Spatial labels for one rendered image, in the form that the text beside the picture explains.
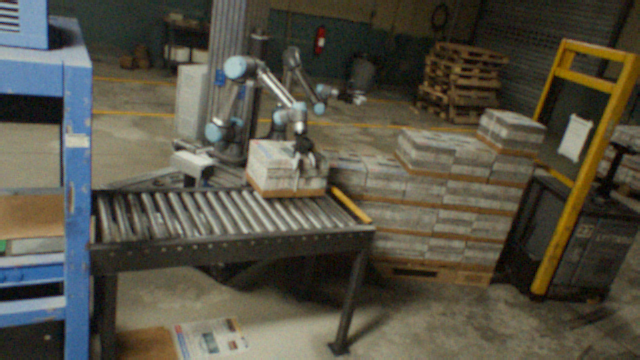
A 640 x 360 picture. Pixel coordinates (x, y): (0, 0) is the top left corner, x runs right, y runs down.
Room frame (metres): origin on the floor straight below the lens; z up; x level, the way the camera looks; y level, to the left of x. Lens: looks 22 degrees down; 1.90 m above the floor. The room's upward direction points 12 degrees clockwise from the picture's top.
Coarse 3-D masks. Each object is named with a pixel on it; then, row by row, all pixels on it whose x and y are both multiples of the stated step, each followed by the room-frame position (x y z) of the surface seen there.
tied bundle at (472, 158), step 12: (456, 144) 3.33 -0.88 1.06; (468, 144) 3.40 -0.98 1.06; (480, 144) 3.48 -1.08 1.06; (456, 156) 3.22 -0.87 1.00; (468, 156) 3.24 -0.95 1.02; (480, 156) 3.26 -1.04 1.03; (492, 156) 3.27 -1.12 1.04; (456, 168) 3.22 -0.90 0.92; (468, 168) 3.24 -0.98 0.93; (480, 168) 3.26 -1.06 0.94
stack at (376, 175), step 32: (352, 160) 3.23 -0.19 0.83; (384, 160) 3.37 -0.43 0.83; (352, 192) 3.07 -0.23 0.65; (384, 192) 3.12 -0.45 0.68; (416, 192) 3.17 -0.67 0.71; (448, 192) 3.23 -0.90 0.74; (480, 192) 3.28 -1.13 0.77; (384, 224) 3.14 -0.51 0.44; (416, 224) 3.19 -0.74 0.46; (448, 224) 3.24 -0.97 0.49; (320, 256) 3.04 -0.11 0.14; (416, 256) 3.21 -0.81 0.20; (448, 256) 3.26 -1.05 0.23
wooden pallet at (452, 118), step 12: (456, 84) 9.18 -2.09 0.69; (468, 84) 9.24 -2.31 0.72; (480, 84) 9.43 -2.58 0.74; (492, 84) 9.63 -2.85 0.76; (456, 96) 9.14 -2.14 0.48; (480, 96) 9.57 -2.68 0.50; (492, 96) 9.74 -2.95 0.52; (456, 108) 9.15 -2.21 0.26; (468, 108) 9.34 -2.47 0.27; (492, 108) 9.70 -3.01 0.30; (456, 120) 8.94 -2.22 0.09; (468, 120) 9.13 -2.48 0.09; (480, 120) 9.31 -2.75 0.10
